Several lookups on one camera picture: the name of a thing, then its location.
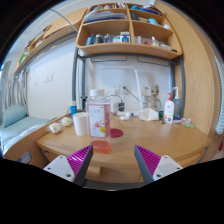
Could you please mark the white slim desk lamp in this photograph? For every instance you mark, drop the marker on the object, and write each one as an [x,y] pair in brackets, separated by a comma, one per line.
[138,90]

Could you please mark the dark pump bottle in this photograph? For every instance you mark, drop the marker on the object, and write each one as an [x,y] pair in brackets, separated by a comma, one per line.
[177,105]

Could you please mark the black cylindrical device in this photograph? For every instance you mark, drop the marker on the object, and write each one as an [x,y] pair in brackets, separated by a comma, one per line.
[83,104]

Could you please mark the plastic-wrapped pale bun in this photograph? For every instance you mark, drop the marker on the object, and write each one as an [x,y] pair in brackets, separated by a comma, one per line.
[67,121]
[55,128]

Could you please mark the wooden shelf unit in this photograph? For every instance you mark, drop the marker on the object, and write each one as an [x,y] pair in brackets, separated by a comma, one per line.
[128,48]

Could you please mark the white paper cup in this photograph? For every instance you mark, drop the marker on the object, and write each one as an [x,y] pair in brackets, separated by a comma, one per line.
[80,125]

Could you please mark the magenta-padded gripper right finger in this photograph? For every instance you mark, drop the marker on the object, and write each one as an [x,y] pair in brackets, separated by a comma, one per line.
[150,161]

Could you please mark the white pump bottle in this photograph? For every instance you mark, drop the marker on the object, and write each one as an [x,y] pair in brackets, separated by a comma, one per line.
[169,111]

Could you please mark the clear bottle with pink drink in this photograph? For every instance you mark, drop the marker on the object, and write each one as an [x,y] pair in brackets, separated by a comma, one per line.
[98,123]

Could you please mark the white tissue pack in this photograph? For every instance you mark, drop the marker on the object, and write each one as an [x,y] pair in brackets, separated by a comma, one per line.
[148,114]

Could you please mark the teal pillow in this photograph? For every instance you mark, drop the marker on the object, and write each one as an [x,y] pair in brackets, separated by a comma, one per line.
[13,115]

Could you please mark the flat round red coaster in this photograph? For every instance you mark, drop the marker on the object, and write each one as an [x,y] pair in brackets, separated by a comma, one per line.
[117,133]

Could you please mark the grey metal frame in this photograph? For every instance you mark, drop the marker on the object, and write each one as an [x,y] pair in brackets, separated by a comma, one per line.
[74,83]

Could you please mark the blue and white tube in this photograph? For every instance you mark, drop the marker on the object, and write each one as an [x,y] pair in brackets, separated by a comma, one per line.
[73,109]

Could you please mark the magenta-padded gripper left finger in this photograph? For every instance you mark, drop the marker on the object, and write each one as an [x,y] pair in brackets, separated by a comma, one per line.
[78,161]

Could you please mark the wooden loft bed rail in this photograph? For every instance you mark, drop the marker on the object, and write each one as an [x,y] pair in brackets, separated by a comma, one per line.
[60,25]

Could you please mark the light blue bedding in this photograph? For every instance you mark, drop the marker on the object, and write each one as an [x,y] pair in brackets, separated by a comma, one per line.
[20,128]

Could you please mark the tree creature figurine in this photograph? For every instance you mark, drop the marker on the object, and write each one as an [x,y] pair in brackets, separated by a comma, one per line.
[154,98]

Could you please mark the small green packet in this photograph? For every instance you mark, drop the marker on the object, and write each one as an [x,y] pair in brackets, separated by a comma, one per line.
[189,125]

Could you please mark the black charger block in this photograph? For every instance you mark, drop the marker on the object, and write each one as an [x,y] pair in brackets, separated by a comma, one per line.
[121,107]

